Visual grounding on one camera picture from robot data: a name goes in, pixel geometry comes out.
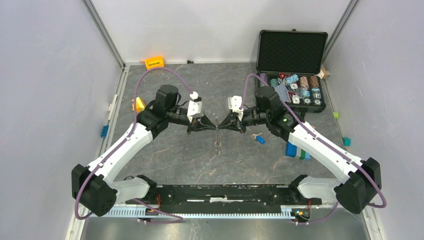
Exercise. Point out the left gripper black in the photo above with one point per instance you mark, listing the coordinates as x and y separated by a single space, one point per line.
202 123

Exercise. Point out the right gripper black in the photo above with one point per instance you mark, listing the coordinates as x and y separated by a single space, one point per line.
233 121

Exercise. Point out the key with blue tag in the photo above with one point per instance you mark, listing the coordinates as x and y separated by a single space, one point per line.
258 137

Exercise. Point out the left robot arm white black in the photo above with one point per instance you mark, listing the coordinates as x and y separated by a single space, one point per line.
94 186

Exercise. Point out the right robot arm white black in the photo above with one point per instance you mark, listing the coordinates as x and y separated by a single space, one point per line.
356 183

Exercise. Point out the playing card deck blue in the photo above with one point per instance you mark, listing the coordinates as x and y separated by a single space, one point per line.
283 93

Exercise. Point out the blue green white brick stack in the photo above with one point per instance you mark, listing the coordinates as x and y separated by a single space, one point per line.
296 152

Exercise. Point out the yellow orange brick stack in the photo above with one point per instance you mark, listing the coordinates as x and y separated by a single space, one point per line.
138 104

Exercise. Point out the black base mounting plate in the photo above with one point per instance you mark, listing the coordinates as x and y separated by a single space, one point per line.
226 198

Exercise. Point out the orange toothed block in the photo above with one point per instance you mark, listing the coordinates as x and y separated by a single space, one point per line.
154 62

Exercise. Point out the black poker chip case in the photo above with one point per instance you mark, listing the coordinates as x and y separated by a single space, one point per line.
285 53

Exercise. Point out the green small cube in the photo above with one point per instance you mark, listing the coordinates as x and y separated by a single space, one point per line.
336 115

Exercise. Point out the wooden block behind case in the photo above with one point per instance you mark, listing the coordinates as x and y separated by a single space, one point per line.
324 73

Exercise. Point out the teal cube right edge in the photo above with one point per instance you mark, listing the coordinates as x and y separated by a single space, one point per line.
346 141

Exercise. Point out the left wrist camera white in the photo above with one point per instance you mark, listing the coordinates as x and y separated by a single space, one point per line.
194 109

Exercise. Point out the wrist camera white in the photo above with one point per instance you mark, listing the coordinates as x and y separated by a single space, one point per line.
194 109
235 104

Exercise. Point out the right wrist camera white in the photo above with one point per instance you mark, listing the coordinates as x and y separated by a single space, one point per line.
235 104

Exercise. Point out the blue cube left rail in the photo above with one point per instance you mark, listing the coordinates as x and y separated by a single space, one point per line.
104 131

